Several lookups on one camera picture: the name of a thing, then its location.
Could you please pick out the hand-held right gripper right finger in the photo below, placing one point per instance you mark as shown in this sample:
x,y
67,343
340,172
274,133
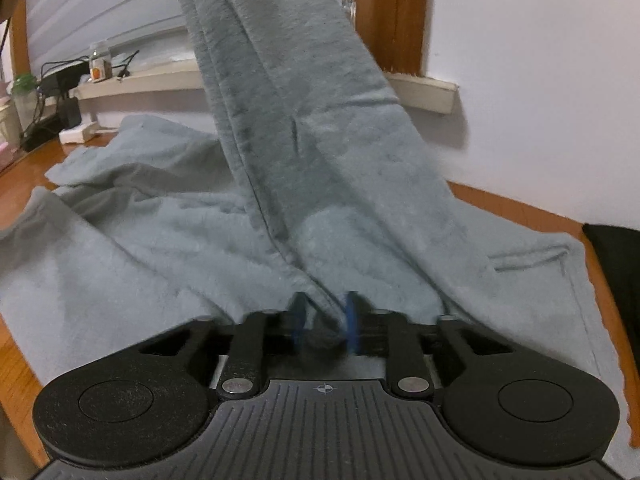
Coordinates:
x,y
351,322

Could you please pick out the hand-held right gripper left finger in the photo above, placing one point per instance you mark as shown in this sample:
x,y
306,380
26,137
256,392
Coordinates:
x,y
299,322

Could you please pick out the light grey fleece garment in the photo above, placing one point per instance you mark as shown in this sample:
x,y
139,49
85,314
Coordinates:
x,y
300,160

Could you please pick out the black cloth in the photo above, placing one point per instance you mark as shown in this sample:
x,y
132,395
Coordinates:
x,y
615,285

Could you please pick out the cream window sill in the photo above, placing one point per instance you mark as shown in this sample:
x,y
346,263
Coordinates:
x,y
150,77

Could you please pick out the white power strip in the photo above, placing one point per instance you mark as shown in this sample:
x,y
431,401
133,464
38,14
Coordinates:
x,y
77,134

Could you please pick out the black power adapter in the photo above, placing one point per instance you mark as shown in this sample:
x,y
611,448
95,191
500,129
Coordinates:
x,y
71,112

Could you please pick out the clear bottle with orange label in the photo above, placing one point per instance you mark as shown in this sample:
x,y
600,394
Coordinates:
x,y
99,65

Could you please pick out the green-capped clear bottle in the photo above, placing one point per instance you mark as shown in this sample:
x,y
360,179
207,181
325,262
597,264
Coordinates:
x,y
25,95

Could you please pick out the white window blind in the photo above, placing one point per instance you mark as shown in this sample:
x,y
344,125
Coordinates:
x,y
100,10

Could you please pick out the wooden window frame post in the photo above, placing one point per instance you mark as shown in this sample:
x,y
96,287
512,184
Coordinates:
x,y
20,35
395,20

